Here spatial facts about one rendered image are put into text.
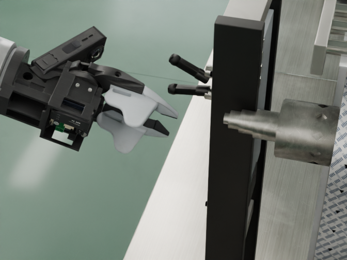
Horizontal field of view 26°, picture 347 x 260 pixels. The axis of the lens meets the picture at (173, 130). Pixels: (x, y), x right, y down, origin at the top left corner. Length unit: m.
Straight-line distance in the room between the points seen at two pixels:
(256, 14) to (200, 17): 2.79
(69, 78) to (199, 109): 0.66
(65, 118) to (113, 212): 1.70
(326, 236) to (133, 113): 0.27
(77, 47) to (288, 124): 0.32
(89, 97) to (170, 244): 0.43
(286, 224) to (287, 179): 0.11
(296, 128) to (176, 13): 2.86
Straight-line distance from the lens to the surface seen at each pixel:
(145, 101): 0.92
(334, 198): 0.77
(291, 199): 1.36
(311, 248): 1.08
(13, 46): 0.94
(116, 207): 2.60
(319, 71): 0.74
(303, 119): 0.78
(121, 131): 0.96
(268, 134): 0.80
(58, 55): 0.95
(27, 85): 0.93
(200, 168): 1.40
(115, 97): 0.92
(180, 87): 0.86
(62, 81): 0.91
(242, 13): 0.80
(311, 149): 0.78
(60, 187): 2.69
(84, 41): 0.98
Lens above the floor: 1.84
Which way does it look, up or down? 39 degrees down
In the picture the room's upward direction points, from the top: straight up
